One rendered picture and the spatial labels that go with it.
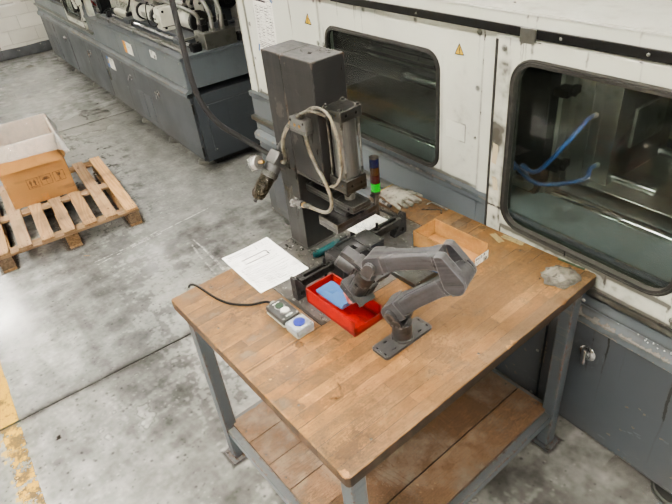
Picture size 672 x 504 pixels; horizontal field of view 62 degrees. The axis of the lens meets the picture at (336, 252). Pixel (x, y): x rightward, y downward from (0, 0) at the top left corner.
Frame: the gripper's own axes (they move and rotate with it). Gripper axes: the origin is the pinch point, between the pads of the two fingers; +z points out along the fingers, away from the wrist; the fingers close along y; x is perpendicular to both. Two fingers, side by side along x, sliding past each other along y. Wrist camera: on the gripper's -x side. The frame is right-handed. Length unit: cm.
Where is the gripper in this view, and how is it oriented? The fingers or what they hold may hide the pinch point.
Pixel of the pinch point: (350, 301)
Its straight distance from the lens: 182.5
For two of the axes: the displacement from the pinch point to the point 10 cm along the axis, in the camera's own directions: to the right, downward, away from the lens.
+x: -7.6, 4.2, -4.9
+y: -6.0, -7.5, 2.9
